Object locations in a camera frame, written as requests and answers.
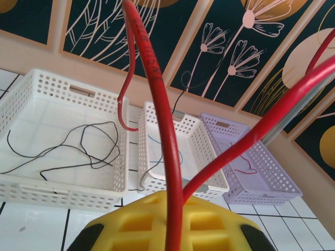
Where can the wide white perforated basket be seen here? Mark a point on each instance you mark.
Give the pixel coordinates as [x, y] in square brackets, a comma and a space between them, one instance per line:
[39, 117]

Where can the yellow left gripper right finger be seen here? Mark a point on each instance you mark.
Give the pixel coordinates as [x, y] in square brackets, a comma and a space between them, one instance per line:
[217, 227]

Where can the lilac perforated basket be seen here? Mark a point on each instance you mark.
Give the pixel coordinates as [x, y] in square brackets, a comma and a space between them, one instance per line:
[261, 167]

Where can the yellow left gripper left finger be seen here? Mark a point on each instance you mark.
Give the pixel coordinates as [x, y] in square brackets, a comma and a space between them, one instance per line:
[131, 222]

